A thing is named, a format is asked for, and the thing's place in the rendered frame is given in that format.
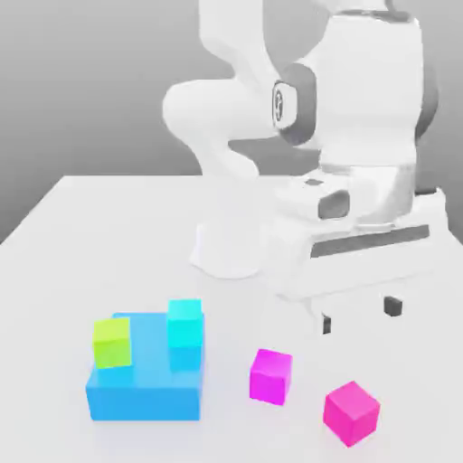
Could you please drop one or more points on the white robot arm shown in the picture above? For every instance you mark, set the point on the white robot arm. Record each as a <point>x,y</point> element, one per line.
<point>369,90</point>

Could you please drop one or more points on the small pink cube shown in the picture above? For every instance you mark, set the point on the small pink cube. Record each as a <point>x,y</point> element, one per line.
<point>351,414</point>

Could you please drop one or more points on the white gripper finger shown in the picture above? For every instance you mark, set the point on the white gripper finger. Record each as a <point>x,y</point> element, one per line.
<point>326,324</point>
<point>393,306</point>

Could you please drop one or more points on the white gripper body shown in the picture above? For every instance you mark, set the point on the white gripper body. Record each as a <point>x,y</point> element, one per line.
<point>365,267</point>

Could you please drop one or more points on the small lime green cube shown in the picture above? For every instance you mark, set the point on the small lime green cube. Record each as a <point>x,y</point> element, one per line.
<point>112,343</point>

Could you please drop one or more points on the small cyan cube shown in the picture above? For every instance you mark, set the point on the small cyan cube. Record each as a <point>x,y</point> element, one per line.
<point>185,323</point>

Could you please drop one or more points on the small magenta cube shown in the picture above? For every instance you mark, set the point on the small magenta cube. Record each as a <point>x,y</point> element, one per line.
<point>269,378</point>

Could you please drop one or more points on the large blue box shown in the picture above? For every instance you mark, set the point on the large blue box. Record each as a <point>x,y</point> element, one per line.
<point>144,398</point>

